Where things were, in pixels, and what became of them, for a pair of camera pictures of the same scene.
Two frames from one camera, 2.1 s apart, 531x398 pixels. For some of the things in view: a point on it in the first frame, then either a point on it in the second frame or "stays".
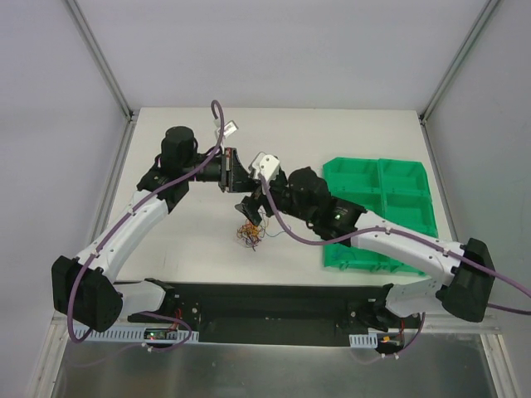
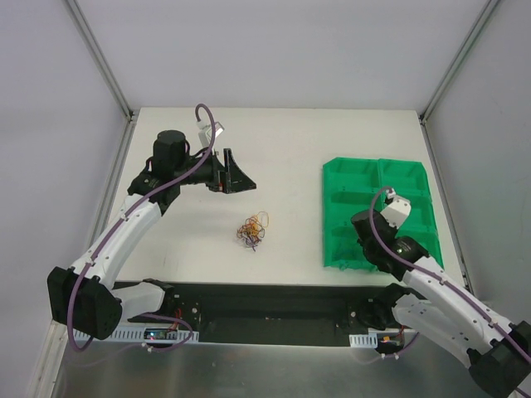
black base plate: (266, 313) stays
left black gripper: (225, 170) stays
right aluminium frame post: (482, 17) stays
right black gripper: (257, 200) → (374, 257)
